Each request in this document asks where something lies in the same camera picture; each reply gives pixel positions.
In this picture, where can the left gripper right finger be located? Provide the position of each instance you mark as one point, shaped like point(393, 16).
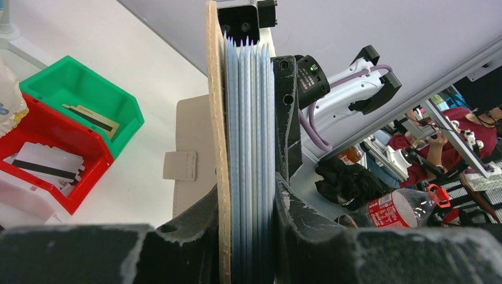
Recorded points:
point(310, 248)

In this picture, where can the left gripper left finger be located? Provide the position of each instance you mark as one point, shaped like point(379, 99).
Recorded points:
point(184, 250)

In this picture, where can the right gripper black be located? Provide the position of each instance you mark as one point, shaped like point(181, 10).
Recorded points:
point(281, 139)

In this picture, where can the beige card holder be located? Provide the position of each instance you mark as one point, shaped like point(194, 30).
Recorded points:
point(218, 146)

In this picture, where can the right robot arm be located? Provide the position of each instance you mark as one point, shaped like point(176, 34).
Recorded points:
point(320, 103)

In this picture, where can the gold card with stripe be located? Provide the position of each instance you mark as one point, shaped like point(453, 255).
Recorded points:
point(109, 126)

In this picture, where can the cola bottle red label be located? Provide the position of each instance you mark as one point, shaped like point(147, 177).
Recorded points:
point(402, 208)

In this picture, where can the clear plastic bin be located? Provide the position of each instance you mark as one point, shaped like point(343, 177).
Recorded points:
point(23, 204)

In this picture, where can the red plastic bin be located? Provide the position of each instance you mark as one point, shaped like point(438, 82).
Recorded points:
point(46, 126)

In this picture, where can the green plastic bin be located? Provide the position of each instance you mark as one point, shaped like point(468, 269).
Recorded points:
point(70, 82)

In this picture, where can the yellow patterned garment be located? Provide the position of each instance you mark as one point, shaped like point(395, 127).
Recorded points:
point(13, 106)

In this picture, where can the right white rack foot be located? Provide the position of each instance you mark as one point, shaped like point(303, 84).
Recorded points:
point(13, 41)

